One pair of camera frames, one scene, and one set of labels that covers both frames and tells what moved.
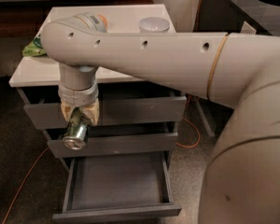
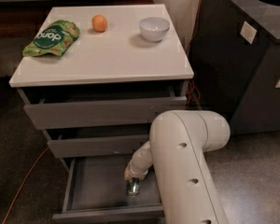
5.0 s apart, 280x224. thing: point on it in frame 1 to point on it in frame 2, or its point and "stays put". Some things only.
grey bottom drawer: x=119 y=186 stays put
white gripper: x=77 y=94 to x=136 y=170
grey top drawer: x=43 y=107 stays put
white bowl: x=153 y=24 stays put
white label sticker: x=247 y=29 stays put
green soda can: x=77 y=131 to x=133 y=186
